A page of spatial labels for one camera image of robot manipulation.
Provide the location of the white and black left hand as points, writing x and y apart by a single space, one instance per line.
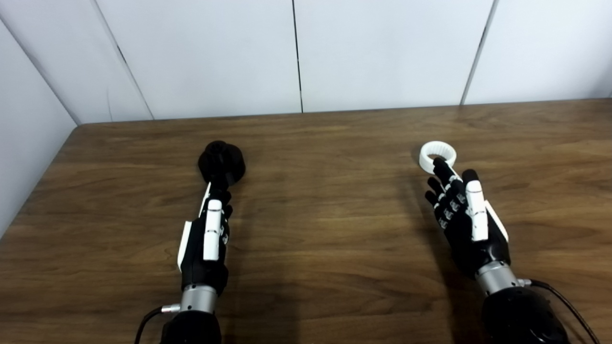
212 234

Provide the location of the round black part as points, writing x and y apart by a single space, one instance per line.
222 160

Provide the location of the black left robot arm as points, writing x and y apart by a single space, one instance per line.
196 327

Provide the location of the white and black right hand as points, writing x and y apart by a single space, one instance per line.
477 215

